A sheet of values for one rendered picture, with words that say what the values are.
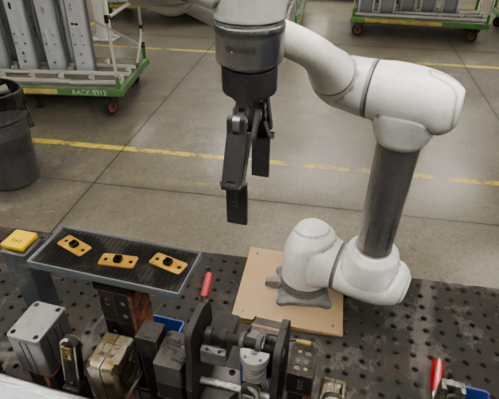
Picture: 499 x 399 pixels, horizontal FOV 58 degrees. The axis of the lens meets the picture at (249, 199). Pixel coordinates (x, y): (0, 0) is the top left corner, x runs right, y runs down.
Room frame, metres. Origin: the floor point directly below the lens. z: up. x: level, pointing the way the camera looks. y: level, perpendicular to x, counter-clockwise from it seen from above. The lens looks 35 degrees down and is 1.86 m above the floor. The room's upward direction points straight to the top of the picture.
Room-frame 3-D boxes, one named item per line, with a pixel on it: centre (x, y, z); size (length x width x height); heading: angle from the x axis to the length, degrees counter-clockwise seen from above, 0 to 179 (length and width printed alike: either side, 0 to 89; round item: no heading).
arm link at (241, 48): (0.59, 0.00, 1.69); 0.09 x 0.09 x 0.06
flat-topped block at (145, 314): (0.76, 0.30, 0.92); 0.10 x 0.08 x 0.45; 74
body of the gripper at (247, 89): (0.59, 0.00, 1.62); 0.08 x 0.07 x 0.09; 165
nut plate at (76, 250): (0.80, 0.41, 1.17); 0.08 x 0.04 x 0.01; 56
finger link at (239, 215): (0.52, 0.02, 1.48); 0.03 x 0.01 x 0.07; 75
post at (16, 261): (0.83, 0.56, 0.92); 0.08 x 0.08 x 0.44; 74
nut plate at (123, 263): (0.75, 0.30, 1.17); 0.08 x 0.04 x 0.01; 81
